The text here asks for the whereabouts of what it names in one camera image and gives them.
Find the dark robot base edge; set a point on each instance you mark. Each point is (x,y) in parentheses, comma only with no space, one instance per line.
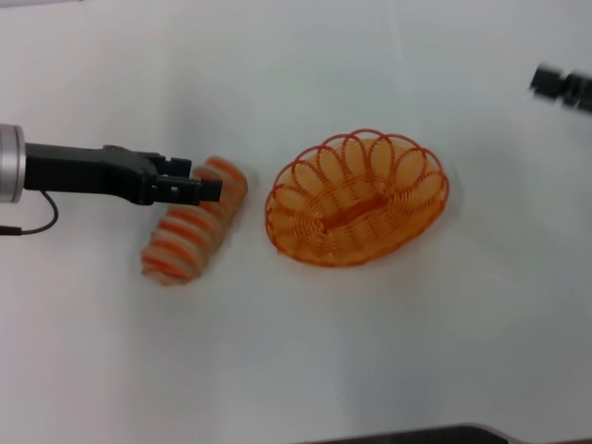
(416,435)

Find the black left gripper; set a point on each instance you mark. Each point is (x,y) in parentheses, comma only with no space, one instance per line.
(83,171)

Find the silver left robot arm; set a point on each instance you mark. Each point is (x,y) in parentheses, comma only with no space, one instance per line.
(11,164)

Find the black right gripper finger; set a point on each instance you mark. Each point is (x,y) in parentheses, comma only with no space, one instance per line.
(550,83)

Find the orange striped bread roll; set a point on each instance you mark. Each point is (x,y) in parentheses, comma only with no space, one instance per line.
(185,240)

